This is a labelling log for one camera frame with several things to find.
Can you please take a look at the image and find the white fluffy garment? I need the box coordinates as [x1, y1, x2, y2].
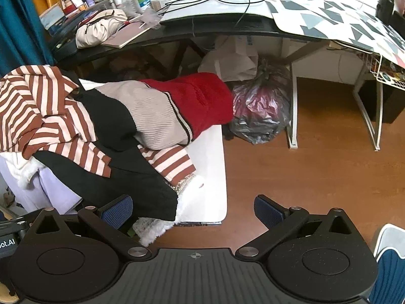
[131, 173, 206, 248]

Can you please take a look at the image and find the pink notebook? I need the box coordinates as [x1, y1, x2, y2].
[101, 22, 153, 49]

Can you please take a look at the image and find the white wire basket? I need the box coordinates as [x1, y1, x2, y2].
[361, 52, 405, 90]

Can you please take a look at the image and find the white cloth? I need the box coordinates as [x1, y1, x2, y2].
[0, 151, 45, 191]

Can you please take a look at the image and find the lavender cloth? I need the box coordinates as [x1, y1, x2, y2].
[0, 157, 83, 215]

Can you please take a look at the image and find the dark translucent plastic bag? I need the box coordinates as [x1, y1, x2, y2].
[228, 56, 292, 145]

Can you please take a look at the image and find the red fleece garment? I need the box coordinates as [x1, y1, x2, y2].
[139, 72, 235, 144]

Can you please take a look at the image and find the white plastic bag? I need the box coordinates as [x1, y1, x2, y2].
[198, 35, 259, 83]

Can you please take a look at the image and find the black box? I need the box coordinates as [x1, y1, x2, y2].
[359, 80, 403, 125]

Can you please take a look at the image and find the black device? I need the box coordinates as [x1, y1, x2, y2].
[376, 0, 395, 26]

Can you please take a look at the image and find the black garment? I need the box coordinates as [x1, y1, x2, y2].
[33, 71, 179, 223]

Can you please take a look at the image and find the blue curtain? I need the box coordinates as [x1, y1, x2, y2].
[0, 0, 56, 77]

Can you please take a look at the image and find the white jar with blue label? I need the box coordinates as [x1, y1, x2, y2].
[131, 0, 153, 15]

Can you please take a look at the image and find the white metal table frame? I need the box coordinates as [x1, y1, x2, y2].
[281, 40, 385, 151]

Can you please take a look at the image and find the blue and white mesh object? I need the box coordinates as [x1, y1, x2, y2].
[368, 223, 405, 304]

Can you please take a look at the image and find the geometric patterned desk mat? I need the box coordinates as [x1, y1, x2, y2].
[253, 0, 405, 69]

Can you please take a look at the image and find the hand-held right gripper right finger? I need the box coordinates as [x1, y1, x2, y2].
[236, 194, 361, 260]

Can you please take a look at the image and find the brown white striped garment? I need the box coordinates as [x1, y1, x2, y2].
[0, 65, 196, 182]

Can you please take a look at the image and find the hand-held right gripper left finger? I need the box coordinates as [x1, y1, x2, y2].
[30, 195, 152, 262]

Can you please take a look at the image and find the black cable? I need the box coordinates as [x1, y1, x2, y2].
[165, 0, 269, 27]

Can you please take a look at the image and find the black desk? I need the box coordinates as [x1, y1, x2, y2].
[51, 13, 336, 71]

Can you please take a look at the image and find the beige bag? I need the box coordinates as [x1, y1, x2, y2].
[75, 9, 129, 49]

